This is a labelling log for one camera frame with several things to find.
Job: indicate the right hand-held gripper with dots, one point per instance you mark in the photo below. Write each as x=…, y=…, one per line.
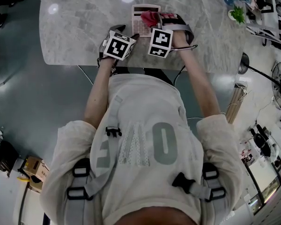
x=160, y=43

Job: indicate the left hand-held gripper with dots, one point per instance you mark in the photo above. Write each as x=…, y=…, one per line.
x=118, y=47

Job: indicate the pink cloth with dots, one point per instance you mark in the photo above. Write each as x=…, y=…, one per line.
x=150, y=17

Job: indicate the pink calculator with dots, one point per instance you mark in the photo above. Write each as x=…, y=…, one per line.
x=138, y=20

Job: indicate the person's right forearm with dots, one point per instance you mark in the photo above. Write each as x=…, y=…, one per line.
x=199, y=85

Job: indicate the person's right hand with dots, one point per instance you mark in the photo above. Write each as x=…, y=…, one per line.
x=179, y=40

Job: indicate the person's legs in black trousers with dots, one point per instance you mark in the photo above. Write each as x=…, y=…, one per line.
x=152, y=74

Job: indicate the small green potted plant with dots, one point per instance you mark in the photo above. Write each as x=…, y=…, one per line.
x=237, y=14

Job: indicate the tan wooden slat bundle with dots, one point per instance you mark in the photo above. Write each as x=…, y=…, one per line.
x=236, y=102

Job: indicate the black office chair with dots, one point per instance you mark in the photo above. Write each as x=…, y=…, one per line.
x=260, y=139

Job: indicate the person's torso in white shirt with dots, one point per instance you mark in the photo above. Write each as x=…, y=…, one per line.
x=145, y=191

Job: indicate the cardboard box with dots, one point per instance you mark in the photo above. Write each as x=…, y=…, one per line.
x=35, y=170

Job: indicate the black storage case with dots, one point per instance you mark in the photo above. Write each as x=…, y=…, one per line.
x=3, y=156

